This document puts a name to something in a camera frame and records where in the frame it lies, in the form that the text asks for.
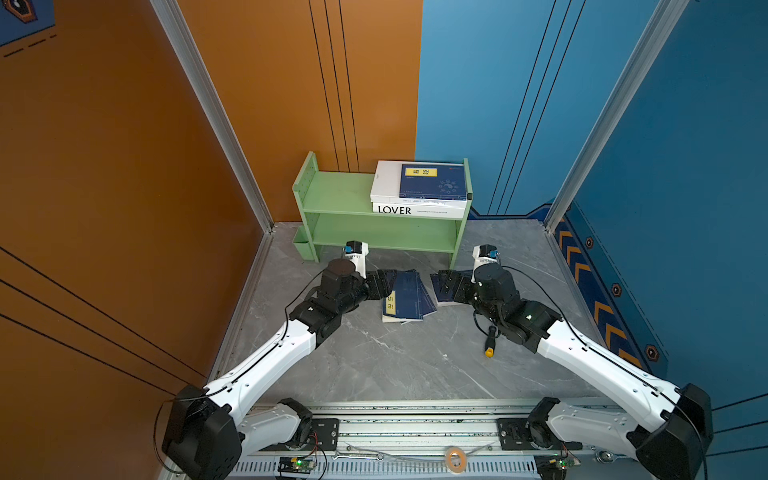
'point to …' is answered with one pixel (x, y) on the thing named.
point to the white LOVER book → (433, 209)
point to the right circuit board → (553, 466)
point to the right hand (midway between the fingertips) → (447, 277)
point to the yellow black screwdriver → (490, 344)
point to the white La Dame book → (387, 181)
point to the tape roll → (455, 460)
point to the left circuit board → (303, 464)
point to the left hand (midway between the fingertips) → (389, 270)
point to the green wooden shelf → (337, 209)
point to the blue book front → (434, 181)
